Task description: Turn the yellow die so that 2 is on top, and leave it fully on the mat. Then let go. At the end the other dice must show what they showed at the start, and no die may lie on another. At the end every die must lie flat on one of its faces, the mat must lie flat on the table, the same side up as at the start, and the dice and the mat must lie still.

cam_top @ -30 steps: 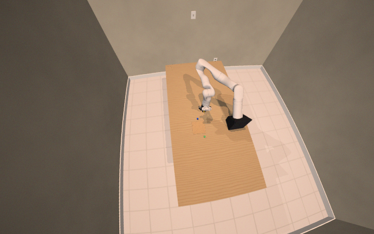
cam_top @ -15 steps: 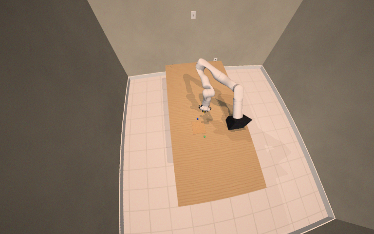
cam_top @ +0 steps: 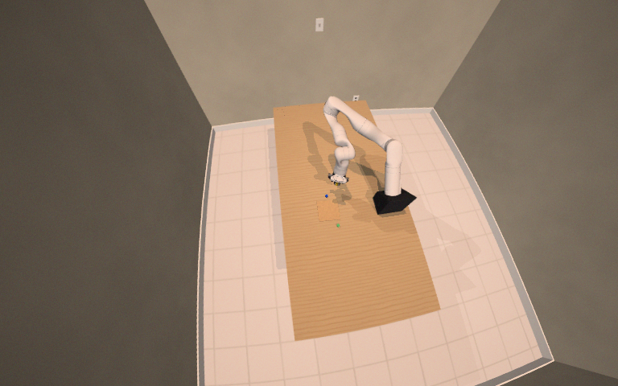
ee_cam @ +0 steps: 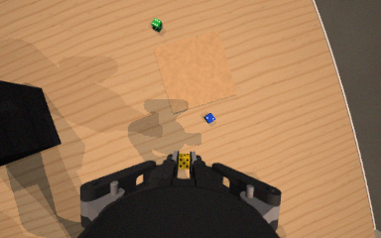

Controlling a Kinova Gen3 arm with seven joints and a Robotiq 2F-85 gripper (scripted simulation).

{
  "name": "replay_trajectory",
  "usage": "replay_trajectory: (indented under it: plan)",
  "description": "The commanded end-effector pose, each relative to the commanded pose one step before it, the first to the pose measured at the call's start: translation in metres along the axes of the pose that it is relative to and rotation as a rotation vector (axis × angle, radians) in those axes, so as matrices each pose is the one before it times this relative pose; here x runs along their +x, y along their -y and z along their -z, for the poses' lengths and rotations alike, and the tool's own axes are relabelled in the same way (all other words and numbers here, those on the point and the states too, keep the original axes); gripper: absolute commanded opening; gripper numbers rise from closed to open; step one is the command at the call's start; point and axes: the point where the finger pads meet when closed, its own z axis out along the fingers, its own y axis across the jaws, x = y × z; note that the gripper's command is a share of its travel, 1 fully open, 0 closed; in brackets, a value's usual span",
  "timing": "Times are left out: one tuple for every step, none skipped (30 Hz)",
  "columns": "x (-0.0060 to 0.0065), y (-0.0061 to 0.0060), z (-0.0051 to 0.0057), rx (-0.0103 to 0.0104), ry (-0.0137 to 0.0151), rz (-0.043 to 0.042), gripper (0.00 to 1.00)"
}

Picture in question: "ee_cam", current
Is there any yellow die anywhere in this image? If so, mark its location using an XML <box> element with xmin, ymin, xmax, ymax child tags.
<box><xmin>179</xmin><ymin>154</ymin><xmax>191</xmax><ymax>170</ymax></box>

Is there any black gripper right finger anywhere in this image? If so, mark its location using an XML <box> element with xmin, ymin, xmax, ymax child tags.
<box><xmin>190</xmin><ymin>152</ymin><xmax>282</xmax><ymax>231</ymax></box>

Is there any blue die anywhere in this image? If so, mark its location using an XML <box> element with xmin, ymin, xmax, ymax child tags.
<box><xmin>204</xmin><ymin>113</ymin><xmax>215</xmax><ymax>124</ymax></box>

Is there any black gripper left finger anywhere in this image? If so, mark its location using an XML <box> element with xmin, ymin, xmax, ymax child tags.
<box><xmin>80</xmin><ymin>151</ymin><xmax>180</xmax><ymax>228</ymax></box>

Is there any tan square mat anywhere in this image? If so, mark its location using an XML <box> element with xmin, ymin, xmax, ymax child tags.
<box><xmin>154</xmin><ymin>30</ymin><xmax>237</xmax><ymax>113</ymax></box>

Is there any green die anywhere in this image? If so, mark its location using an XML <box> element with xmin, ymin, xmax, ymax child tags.
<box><xmin>151</xmin><ymin>19</ymin><xmax>163</xmax><ymax>32</ymax></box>

